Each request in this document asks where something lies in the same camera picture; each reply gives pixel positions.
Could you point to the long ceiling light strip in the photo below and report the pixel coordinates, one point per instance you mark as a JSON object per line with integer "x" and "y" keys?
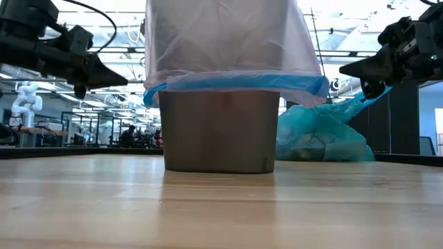
{"x": 117, "y": 51}

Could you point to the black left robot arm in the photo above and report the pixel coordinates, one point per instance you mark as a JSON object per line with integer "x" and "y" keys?
{"x": 27, "y": 14}

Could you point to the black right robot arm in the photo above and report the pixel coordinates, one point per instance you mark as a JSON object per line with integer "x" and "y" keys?
{"x": 434, "y": 14}

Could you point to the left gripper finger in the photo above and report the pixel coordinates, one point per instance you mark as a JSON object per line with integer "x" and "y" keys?
{"x": 100, "y": 76}

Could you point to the dark brown trash bin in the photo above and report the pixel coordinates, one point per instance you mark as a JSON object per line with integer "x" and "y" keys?
{"x": 218, "y": 135}

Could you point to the person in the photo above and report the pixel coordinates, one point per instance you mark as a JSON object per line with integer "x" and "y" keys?
{"x": 127, "y": 136}

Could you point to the grey chair back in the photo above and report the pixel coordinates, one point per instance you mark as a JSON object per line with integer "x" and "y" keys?
{"x": 427, "y": 146}

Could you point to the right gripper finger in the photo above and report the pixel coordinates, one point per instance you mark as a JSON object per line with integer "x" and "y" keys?
{"x": 377, "y": 67}

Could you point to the pink plastic trash bag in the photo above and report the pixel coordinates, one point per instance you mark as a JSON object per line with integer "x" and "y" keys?
{"x": 228, "y": 45}

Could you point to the dark blue metal frame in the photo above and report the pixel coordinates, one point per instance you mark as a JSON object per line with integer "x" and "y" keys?
{"x": 98, "y": 128}

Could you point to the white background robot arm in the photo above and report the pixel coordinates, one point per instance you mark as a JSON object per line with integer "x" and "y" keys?
{"x": 26, "y": 103}

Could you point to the blue plastic trash bag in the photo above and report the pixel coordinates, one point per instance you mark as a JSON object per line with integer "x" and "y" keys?
{"x": 318, "y": 135}

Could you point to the black partition wall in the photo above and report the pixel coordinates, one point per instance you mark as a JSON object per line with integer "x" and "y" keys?
{"x": 401, "y": 117}

